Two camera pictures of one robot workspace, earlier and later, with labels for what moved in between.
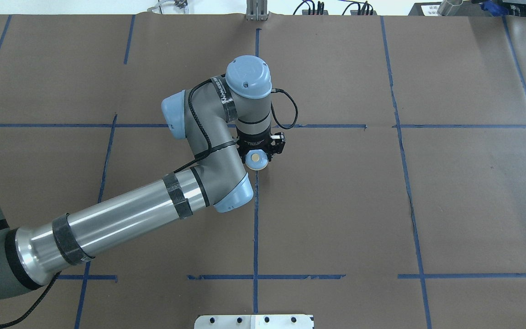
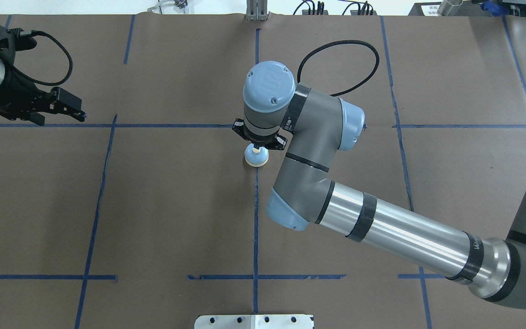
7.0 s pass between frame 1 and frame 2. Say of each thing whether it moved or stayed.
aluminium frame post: stayed
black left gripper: moved
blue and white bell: stayed
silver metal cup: stayed
